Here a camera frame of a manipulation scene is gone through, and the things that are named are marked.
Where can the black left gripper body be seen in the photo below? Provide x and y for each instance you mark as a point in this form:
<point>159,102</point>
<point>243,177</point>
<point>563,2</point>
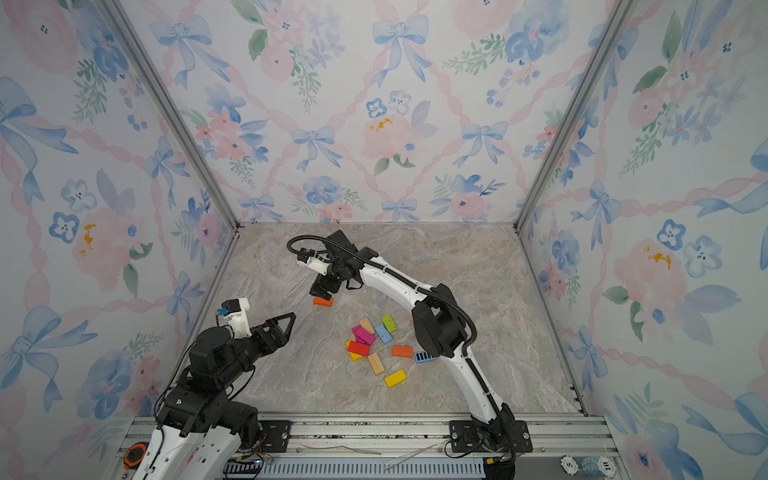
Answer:
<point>251,349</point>

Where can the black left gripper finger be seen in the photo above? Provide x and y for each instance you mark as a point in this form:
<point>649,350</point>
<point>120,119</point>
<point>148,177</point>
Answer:
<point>279,340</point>
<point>281,325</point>

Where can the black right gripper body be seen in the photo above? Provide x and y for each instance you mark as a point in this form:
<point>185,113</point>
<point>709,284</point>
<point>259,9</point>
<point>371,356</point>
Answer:
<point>336,274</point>

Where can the orange block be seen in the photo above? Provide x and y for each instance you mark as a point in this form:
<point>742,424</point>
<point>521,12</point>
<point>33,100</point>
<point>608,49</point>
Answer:
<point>401,351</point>
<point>323,302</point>

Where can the green block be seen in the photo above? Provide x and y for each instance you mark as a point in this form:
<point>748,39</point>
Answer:
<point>389,323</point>

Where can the yellow block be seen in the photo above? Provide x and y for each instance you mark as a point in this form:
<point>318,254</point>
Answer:
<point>396,378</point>
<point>354,356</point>

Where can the light blue block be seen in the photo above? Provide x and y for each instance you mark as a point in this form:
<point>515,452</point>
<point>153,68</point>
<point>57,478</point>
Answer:
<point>383,334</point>

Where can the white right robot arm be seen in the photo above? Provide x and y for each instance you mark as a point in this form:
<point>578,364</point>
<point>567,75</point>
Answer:
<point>442,328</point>

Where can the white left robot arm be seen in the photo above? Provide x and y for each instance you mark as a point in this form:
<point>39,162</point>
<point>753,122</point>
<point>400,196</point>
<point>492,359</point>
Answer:
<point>201,429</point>

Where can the tan wooden block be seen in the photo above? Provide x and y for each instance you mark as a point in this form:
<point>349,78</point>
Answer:
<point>367,325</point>

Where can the magenta block on pile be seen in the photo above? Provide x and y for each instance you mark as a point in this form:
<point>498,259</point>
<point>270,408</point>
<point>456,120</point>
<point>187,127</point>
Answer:
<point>363,336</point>

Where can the red block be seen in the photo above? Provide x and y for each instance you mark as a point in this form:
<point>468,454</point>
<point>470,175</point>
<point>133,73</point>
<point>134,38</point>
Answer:
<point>359,348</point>

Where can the striped natural wood block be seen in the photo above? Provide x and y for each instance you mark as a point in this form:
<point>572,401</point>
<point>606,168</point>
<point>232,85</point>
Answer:
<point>375,363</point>

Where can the yellow block front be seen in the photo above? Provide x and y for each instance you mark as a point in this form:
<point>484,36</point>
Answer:
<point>396,378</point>

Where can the blue slotted block near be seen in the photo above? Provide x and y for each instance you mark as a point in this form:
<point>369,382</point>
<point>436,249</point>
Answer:
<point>423,357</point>

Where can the orange black tape measure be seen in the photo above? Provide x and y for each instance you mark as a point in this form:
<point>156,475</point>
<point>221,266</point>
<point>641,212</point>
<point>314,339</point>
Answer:
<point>134,455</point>

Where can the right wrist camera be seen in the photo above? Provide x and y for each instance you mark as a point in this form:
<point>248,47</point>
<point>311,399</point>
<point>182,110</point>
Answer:
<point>317,261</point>

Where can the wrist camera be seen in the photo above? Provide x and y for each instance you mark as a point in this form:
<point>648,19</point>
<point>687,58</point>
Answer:
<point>233,314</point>
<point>317,261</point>

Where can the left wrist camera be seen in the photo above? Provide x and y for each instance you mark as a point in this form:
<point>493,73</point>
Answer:
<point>233,314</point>

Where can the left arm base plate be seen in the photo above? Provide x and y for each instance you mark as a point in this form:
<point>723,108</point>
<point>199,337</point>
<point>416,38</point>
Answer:
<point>274,436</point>

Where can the aluminium front rail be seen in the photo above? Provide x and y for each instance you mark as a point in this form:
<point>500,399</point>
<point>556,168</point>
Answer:
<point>397,445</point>

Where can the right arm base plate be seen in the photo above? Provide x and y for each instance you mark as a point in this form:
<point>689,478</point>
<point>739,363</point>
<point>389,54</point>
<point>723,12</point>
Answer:
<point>471,436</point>

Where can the aluminium right corner post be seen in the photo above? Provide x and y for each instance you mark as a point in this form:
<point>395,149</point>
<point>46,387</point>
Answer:
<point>614,29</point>

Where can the aluminium corner post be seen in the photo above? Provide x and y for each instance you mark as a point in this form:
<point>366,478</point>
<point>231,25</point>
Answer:
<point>118,21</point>
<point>614,29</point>

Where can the aluminium left corner post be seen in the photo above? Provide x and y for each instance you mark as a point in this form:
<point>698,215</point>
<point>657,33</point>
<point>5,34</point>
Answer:
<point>118,21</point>

